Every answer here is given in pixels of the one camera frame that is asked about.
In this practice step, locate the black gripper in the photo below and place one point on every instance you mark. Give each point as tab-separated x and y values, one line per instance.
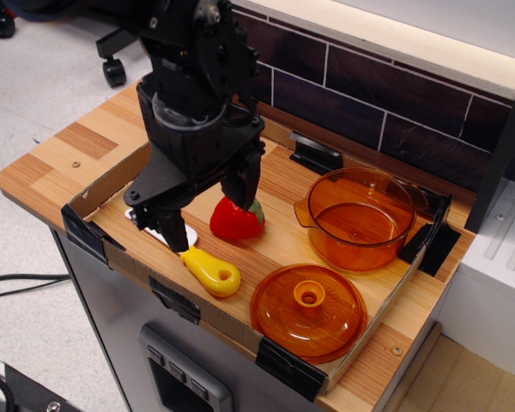
187	158

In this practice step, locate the white knife yellow handle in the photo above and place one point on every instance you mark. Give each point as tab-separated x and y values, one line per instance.
218	277

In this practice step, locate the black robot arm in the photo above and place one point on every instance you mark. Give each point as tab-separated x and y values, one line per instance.
199	53

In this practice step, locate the cardboard fence with black tape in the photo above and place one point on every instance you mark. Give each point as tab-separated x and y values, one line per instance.
127	280

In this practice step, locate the orange transparent pot lid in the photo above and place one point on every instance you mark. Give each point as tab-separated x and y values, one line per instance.
310	310

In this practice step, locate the orange transparent pot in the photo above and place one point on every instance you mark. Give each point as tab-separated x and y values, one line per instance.
359	218

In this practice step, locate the red plastic strawberry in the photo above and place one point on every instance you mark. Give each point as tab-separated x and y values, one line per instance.
229	221

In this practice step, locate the grey oven control panel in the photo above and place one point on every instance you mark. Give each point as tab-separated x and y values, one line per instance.
182	384

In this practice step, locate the black caster far left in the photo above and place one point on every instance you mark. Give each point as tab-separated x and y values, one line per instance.
7	25

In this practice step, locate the dark post right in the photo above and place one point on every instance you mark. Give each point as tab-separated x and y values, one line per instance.
496	178

